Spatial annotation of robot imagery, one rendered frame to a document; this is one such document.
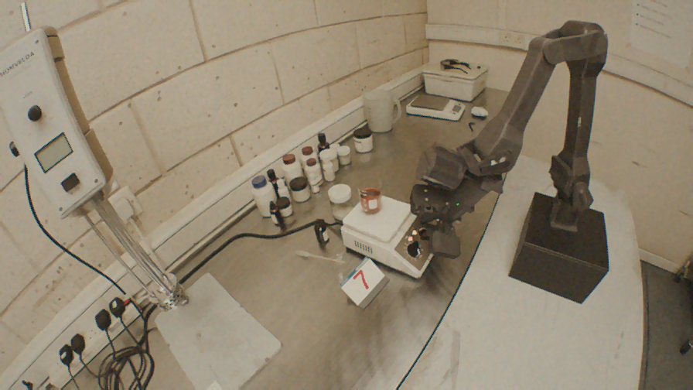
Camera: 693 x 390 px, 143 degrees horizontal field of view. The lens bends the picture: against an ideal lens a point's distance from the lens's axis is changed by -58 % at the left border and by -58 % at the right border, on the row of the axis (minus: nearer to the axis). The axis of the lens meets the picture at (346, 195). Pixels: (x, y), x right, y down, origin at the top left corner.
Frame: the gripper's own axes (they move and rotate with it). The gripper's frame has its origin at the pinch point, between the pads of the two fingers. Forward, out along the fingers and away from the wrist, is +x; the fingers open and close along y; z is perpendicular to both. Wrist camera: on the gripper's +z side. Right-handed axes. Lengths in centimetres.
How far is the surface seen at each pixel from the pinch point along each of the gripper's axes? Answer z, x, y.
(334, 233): 16.4, 19.0, -2.0
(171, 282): 45, 6, 24
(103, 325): 68, 27, 40
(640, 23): -100, -83, -100
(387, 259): 6.1, 7.5, 6.8
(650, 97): -128, -57, -84
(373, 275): 7.9, 9.4, 10.2
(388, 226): 8.0, 3.7, 1.1
